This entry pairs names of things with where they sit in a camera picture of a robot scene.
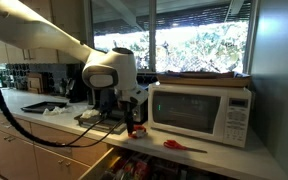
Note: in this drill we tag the wooden wall cabinets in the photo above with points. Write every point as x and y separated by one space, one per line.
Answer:
40 55

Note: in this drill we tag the black baking tray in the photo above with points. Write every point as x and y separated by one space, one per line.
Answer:
39 107

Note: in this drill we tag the crumpled white paper towel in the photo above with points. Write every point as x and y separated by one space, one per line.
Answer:
55 111
90 113

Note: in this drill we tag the red packet in drawer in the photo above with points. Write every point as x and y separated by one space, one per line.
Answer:
140 168

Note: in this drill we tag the silver black toaster oven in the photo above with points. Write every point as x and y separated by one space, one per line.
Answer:
139 111

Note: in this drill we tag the white microwave oven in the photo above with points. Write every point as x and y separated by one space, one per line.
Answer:
197 113

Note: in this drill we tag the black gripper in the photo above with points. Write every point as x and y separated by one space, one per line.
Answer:
129 111

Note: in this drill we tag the wooden cutting boards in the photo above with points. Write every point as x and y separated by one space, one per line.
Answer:
34 84

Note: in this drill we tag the black coffee maker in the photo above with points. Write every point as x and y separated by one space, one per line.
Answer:
76 90

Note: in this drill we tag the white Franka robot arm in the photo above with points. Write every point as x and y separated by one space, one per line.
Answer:
34 31

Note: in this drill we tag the small orange red object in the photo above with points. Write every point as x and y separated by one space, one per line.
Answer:
139 132

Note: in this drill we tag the wooden base cabinet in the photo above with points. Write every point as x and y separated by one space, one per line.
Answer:
17 156

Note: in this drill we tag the window frame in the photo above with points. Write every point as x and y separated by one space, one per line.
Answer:
152 33

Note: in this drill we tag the open wooden drawer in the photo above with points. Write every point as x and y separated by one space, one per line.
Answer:
100 166

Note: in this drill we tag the wooden serving tray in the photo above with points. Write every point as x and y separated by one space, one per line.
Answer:
204 80

